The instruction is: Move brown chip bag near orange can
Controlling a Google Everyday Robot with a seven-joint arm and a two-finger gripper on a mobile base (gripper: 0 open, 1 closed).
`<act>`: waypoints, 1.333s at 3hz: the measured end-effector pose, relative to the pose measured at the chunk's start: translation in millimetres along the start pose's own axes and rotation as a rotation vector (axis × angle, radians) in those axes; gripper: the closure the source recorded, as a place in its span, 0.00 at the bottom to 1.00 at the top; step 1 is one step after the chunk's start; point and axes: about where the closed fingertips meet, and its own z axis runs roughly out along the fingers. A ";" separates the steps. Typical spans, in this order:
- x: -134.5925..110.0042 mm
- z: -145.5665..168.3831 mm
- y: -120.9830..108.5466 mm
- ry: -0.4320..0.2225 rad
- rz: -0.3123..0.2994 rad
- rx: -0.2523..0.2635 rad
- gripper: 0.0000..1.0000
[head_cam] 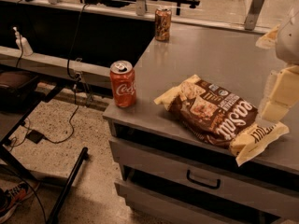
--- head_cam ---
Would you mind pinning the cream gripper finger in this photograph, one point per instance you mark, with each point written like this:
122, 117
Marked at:
268, 40
281, 92

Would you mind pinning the white spray bottle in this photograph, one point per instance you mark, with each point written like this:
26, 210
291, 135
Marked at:
22, 43

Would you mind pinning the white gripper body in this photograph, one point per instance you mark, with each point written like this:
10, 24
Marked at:
290, 39

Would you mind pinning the black power adapter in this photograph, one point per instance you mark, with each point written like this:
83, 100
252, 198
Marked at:
34, 136

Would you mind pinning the grey drawer cabinet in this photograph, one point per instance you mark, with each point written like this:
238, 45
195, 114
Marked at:
189, 149

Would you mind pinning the red sneaker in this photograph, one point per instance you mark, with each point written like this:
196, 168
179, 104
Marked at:
11, 198

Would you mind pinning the black drawer handle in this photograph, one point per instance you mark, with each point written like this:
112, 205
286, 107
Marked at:
203, 182

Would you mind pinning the black metal frame leg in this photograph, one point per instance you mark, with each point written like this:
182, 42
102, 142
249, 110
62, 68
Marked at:
53, 217

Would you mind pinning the orange patterned can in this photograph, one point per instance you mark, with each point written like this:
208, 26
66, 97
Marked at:
162, 23

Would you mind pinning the red cola can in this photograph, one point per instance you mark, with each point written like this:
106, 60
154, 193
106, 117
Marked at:
122, 76

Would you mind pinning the grey metal post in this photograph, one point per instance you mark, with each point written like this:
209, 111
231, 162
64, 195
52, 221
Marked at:
140, 0

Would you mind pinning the brown chip bag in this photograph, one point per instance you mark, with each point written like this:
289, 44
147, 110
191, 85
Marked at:
220, 118

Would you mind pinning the dark side table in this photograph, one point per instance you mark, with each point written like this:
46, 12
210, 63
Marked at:
18, 98

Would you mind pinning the grey metal bracket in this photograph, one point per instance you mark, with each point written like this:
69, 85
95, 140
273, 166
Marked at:
253, 14

